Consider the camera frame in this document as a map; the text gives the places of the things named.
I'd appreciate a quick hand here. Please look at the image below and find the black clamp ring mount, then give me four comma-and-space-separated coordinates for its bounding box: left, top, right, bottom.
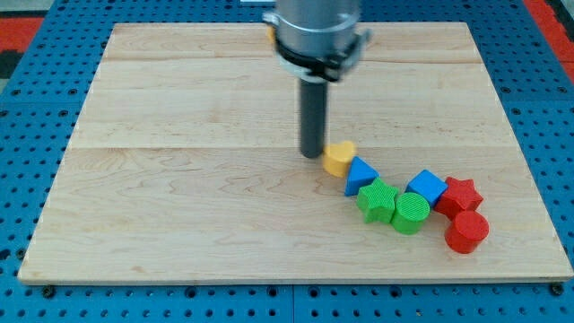
263, 12, 371, 83

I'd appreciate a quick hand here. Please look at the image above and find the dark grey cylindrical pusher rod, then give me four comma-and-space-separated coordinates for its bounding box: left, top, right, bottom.
300, 80, 328, 159

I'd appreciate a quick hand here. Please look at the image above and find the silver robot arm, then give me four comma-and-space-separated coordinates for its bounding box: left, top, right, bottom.
263, 0, 372, 159

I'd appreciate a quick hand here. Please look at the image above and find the yellow hexagon block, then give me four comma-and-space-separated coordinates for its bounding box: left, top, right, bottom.
266, 26, 275, 45

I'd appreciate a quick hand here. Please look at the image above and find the yellow heart block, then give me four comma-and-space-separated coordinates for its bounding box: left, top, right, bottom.
322, 141, 357, 178

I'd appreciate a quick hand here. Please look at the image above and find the blue triangle block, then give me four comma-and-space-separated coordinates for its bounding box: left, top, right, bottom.
344, 156, 379, 196

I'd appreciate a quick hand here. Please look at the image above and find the green star block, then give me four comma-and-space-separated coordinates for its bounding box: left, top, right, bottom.
356, 178, 398, 223

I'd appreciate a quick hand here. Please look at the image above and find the blue cube block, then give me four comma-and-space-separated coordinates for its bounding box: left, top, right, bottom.
405, 170, 448, 209

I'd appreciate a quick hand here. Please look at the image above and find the light wooden board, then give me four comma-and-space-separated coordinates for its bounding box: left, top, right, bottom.
18, 22, 573, 285

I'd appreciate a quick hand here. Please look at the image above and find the green cylinder block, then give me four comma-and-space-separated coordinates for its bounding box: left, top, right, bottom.
391, 192, 431, 235

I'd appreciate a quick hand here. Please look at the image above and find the red star block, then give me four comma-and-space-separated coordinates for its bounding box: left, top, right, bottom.
433, 177, 483, 220

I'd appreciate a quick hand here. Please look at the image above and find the red cylinder block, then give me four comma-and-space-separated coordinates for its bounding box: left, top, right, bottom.
444, 211, 490, 254

